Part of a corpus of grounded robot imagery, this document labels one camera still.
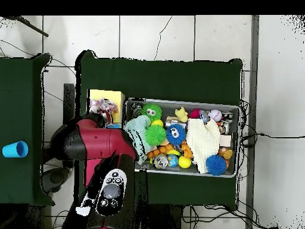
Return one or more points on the mint knitted cloth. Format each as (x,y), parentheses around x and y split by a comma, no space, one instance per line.
(138,126)

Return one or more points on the cream knitted cloth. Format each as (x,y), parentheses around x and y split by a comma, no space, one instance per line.
(202,143)

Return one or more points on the white paper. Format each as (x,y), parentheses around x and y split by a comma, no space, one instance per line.
(102,106)

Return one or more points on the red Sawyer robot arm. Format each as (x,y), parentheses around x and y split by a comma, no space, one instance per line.
(102,140)

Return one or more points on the shallow grey mesh bin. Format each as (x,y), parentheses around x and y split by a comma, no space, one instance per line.
(168,108)

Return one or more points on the wooden box with three holes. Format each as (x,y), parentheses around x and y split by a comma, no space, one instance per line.
(118,97)

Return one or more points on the yellow ball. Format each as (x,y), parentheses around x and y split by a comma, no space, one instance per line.
(157,123)

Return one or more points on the green spiky googly-eyed ball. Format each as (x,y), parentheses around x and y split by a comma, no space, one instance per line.
(152,112)

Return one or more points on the blue spiky googly-eyed ball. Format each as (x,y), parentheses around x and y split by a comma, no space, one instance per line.
(175,134)
(216,165)

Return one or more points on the yellow foam toy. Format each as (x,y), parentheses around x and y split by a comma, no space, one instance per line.
(181,114)

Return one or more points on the crushed silver can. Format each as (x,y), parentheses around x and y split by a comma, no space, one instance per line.
(160,161)

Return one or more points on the globe print ball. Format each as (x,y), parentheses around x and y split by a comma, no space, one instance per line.
(172,160)

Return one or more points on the dark green table cloth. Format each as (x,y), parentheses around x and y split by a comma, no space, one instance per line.
(21,95)
(166,78)

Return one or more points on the white baseball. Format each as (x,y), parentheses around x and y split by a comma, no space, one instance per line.
(215,115)

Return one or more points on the black upright panel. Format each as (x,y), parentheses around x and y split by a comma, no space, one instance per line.
(69,100)

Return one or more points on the grey stand foot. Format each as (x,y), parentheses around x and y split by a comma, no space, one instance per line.
(56,179)

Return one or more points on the blue round object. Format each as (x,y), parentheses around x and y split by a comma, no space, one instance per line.
(12,150)

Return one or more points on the dark rod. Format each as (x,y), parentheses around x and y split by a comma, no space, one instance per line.
(31,26)

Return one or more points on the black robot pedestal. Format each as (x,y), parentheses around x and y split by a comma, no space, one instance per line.
(166,219)

